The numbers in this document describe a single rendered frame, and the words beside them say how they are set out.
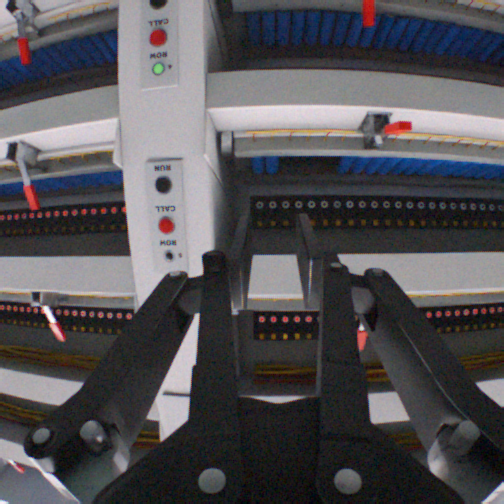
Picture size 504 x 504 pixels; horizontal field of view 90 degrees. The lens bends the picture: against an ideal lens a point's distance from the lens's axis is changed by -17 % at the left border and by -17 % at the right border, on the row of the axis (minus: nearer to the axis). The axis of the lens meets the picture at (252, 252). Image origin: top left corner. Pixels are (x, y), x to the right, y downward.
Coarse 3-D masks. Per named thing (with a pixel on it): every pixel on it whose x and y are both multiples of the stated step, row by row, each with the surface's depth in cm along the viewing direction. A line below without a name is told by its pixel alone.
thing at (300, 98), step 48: (240, 96) 29; (288, 96) 28; (336, 96) 28; (384, 96) 28; (432, 96) 27; (480, 96) 27; (288, 192) 47; (336, 192) 46; (384, 192) 46; (432, 192) 45; (480, 192) 45
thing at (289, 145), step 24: (240, 144) 34; (264, 144) 34; (288, 144) 34; (312, 144) 33; (336, 144) 33; (360, 144) 33; (384, 144) 33; (408, 144) 33; (432, 144) 32; (456, 144) 32
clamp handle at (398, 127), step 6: (390, 126) 25; (396, 126) 23; (402, 126) 23; (408, 126) 23; (378, 132) 28; (384, 132) 27; (390, 132) 25; (396, 132) 25; (402, 132) 24; (378, 138) 29; (378, 144) 29
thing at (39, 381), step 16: (0, 352) 56; (16, 352) 54; (32, 352) 59; (48, 352) 57; (0, 368) 42; (16, 368) 51; (32, 368) 53; (48, 368) 54; (64, 368) 55; (80, 368) 51; (0, 384) 41; (16, 384) 41; (32, 384) 41; (48, 384) 41; (64, 384) 41; (80, 384) 40; (48, 400) 41; (64, 400) 40; (160, 432) 39
